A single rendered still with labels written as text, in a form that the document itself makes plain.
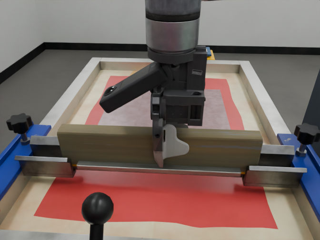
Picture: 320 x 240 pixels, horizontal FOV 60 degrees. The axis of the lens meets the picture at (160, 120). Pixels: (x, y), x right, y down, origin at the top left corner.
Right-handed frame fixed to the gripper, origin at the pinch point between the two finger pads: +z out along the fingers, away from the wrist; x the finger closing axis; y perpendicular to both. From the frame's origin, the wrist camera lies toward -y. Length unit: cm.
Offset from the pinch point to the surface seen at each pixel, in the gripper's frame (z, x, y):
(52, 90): 102, 226, -134
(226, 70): 6, 56, 21
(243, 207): 6.8, -5.8, 15.5
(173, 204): 6.8, -5.9, 3.1
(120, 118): 6.7, 22.2, -11.7
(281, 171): -0.2, -3.6, 21.1
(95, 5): 39, 367, -114
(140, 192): 6.8, -3.3, -3.1
